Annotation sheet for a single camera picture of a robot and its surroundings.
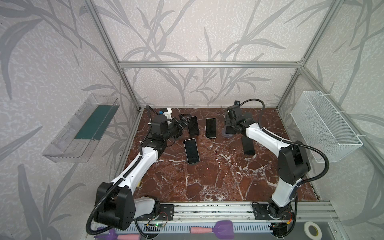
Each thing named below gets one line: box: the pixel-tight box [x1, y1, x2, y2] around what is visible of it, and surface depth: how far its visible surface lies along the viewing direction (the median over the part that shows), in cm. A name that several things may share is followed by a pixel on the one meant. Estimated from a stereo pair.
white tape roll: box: [303, 221, 323, 240], surface depth 69 cm
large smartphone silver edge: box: [183, 138, 201, 165], surface depth 88 cm
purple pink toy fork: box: [93, 227, 142, 240], surface depth 69 cm
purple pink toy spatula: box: [190, 220, 235, 240], surface depth 70 cm
